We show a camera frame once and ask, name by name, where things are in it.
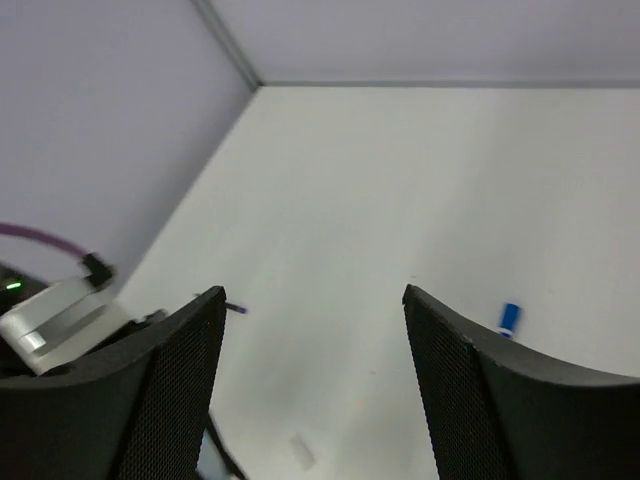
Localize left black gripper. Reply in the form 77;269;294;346
64;309;168;373

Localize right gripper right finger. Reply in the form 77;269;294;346
403;285;639;479

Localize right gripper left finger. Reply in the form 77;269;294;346
1;286;226;479

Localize dark blue marker cap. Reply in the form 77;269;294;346
497;303;522;339

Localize light blue highlighter pen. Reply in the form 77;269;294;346
196;414;248;480

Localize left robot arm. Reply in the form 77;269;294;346
1;265;167;378

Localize small purple pen refill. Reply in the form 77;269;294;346
225;303;248;315

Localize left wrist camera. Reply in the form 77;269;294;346
1;253;131;376

